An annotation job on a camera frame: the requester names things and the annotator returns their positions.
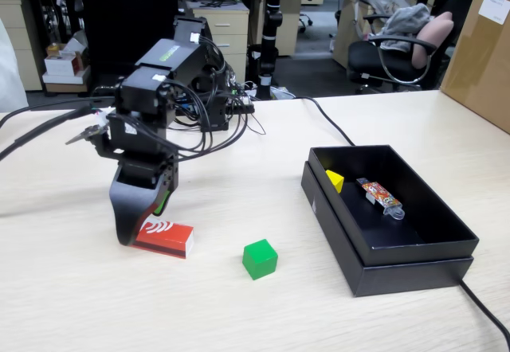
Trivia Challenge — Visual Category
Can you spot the beige drawer cabinet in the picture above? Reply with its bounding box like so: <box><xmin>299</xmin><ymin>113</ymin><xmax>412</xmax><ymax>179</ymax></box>
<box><xmin>0</xmin><ymin>0</ymin><xmax>43</xmax><ymax>92</ymax></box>

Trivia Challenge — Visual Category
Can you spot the colourful stick in clear case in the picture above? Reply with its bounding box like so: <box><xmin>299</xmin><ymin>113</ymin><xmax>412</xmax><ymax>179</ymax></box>
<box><xmin>355</xmin><ymin>176</ymin><xmax>406</xmax><ymax>221</ymax></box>

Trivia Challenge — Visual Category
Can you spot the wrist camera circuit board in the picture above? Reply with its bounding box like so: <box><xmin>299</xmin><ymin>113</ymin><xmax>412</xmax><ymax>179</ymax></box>
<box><xmin>65</xmin><ymin>123</ymin><xmax>111</xmax><ymax>146</ymax></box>

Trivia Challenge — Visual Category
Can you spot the red and white carton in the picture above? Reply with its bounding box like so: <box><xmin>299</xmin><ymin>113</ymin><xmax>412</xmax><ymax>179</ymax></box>
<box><xmin>131</xmin><ymin>214</ymin><xmax>195</xmax><ymax>260</ymax></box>

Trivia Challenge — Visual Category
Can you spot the black chrome-frame office chair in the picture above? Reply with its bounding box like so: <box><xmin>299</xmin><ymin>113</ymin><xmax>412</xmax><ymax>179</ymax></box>
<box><xmin>346</xmin><ymin>11</ymin><xmax>439</xmax><ymax>94</ymax></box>

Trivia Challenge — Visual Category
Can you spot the large labelled cardboard box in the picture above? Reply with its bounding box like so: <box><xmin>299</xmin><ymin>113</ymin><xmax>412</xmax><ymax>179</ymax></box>
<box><xmin>440</xmin><ymin>0</ymin><xmax>510</xmax><ymax>134</ymax></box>

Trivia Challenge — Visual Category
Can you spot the yellow cube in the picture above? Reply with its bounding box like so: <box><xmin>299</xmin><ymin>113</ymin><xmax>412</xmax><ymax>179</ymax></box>
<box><xmin>325</xmin><ymin>169</ymin><xmax>345</xmax><ymax>194</ymax></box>

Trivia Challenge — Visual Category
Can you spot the pink cushion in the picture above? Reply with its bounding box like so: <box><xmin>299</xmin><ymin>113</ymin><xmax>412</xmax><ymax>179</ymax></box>
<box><xmin>411</xmin><ymin>11</ymin><xmax>455</xmax><ymax>69</ymax></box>

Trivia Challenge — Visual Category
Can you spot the brown cardboard box behind chair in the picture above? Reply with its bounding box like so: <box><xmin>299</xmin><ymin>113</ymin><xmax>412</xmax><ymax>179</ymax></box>
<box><xmin>332</xmin><ymin>0</ymin><xmax>379</xmax><ymax>68</ymax></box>

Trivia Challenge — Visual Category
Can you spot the thick black camera cable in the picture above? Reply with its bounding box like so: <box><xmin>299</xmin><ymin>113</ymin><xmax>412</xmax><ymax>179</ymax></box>
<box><xmin>0</xmin><ymin>96</ymin><xmax>116</xmax><ymax>162</ymax></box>

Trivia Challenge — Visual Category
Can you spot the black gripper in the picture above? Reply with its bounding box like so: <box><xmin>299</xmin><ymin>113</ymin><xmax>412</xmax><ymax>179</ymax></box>
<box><xmin>93</xmin><ymin>111</ymin><xmax>179</xmax><ymax>248</ymax></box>

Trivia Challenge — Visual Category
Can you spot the black pole with white rings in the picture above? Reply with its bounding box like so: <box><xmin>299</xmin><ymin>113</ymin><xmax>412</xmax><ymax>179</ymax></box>
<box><xmin>254</xmin><ymin>0</ymin><xmax>284</xmax><ymax>100</ymax></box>

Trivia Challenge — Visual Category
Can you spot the white paper label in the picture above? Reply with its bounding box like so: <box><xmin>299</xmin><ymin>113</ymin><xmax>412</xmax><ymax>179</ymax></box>
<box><xmin>477</xmin><ymin>0</ymin><xmax>510</xmax><ymax>25</ymax></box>

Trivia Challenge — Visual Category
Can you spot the grey garment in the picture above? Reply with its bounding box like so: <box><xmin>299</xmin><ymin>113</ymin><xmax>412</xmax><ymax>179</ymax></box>
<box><xmin>376</xmin><ymin>3</ymin><xmax>434</xmax><ymax>53</ymax></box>

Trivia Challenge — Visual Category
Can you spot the open white paper box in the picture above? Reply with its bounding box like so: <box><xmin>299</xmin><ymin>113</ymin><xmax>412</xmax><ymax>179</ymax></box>
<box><xmin>59</xmin><ymin>29</ymin><xmax>89</xmax><ymax>57</ymax></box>

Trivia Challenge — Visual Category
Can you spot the black cable under box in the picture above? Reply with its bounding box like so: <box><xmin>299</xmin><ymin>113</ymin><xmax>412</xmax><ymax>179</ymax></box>
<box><xmin>292</xmin><ymin>96</ymin><xmax>510</xmax><ymax>343</ymax></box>

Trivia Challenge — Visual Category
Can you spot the black open box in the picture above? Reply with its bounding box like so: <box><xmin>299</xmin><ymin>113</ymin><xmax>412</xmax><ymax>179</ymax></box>
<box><xmin>300</xmin><ymin>160</ymin><xmax>475</xmax><ymax>298</ymax></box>

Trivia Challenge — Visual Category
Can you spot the black high-back office chair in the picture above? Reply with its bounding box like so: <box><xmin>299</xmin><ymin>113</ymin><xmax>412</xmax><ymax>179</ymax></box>
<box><xmin>77</xmin><ymin>0</ymin><xmax>180</xmax><ymax>98</ymax></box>

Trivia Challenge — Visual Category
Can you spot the white carton with red side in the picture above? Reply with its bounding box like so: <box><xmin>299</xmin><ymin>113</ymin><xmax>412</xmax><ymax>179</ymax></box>
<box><xmin>44</xmin><ymin>52</ymin><xmax>85</xmax><ymax>77</ymax></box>

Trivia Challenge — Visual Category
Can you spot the green cube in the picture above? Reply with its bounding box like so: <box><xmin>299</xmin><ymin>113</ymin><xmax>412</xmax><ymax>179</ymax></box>
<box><xmin>241</xmin><ymin>238</ymin><xmax>279</xmax><ymax>281</ymax></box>

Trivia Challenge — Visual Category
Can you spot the person in white clothing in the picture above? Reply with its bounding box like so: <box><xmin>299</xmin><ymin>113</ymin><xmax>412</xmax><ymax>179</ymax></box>
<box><xmin>0</xmin><ymin>17</ymin><xmax>29</xmax><ymax>113</ymax></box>

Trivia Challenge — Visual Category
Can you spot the black cardboard box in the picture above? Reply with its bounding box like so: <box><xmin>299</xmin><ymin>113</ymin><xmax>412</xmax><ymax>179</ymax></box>
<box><xmin>308</xmin><ymin>144</ymin><xmax>480</xmax><ymax>268</ymax></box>

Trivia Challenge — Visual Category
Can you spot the flat white box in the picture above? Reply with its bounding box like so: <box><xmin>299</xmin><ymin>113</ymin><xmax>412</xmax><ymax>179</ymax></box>
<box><xmin>41</xmin><ymin>67</ymin><xmax>92</xmax><ymax>86</ymax></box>

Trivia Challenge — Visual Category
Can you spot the plain beige cabinet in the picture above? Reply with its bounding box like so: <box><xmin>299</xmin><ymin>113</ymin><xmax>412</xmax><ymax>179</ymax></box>
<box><xmin>274</xmin><ymin>0</ymin><xmax>304</xmax><ymax>57</ymax></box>

